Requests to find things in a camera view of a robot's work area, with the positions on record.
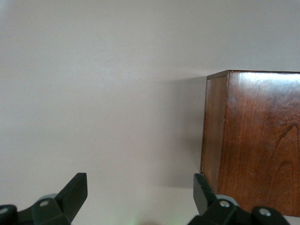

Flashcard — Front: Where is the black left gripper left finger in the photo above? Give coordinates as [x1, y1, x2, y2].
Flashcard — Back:
[0, 172, 88, 225]

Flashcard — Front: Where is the brown table mat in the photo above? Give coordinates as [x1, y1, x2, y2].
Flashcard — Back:
[0, 0, 300, 225]

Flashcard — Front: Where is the dark brown wooden cabinet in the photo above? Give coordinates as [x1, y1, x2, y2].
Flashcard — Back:
[200, 69, 300, 218]

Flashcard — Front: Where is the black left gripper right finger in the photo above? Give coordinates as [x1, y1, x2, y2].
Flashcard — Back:
[187, 173, 291, 225]

